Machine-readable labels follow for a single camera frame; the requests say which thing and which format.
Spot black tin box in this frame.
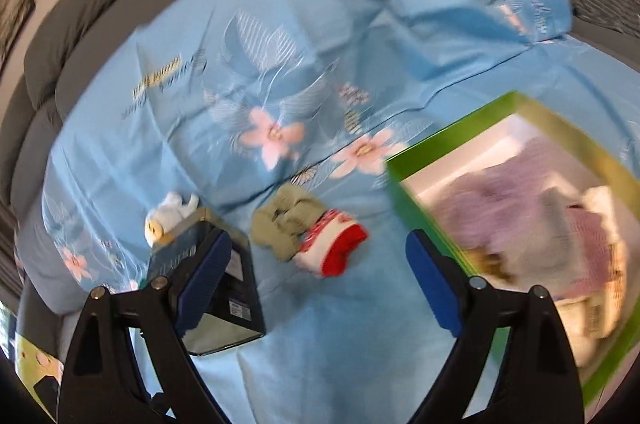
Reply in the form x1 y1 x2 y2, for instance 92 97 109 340
145 207 267 357

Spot blue floral bedsheet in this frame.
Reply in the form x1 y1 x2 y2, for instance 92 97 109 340
15 0 640 424

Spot grey sofa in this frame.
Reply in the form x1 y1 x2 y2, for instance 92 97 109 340
0 0 311 215

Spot green cardboard box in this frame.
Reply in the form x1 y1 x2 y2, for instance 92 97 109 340
385 90 640 410

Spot yellow floral cloth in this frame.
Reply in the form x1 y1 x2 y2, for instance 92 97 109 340
9 318 67 421

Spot red white sock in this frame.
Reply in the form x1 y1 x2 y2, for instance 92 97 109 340
292 209 370 278

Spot grey green sock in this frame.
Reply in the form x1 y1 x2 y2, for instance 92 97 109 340
250 184 327 262

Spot white plush toy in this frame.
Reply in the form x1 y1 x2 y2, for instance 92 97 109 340
144 191 201 249

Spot framed wall picture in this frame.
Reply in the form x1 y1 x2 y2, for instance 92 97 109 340
0 0 37 61

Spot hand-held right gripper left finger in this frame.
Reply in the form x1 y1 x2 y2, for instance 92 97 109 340
56 227 233 424

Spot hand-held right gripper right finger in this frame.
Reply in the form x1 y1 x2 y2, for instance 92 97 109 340
405 229 586 424

